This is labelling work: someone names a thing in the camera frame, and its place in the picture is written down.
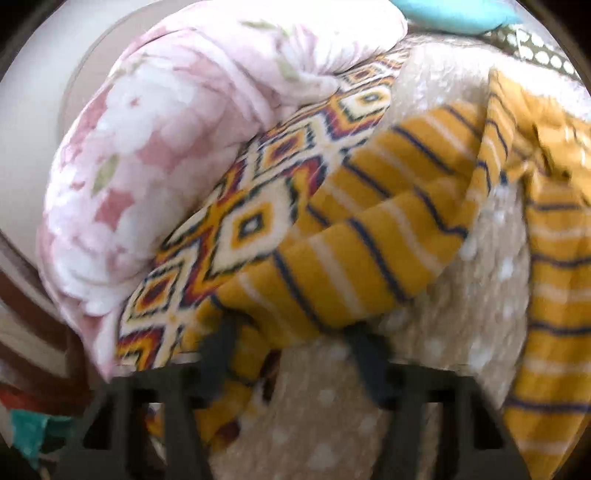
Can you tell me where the pink floral duvet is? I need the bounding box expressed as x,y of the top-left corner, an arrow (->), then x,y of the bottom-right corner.
37,1 -> 408,377

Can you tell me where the yellow striped knit sweater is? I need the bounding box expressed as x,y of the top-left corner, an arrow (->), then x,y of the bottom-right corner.
157,71 -> 590,479

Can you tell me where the geometric patterned blanket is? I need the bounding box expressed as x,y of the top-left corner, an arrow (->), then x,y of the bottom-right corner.
115,48 -> 410,370

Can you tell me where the turquoise pillow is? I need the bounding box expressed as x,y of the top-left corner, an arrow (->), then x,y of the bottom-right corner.
392,0 -> 521,35

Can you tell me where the beige dotted quilted bedspread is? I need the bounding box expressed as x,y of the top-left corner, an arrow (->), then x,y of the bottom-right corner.
212,35 -> 590,479

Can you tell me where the beige round headboard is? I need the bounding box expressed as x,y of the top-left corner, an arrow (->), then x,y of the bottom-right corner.
56,7 -> 157,140

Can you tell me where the olive shell-pattern bolster pillow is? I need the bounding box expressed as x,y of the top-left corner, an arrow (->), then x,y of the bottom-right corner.
482,24 -> 582,83

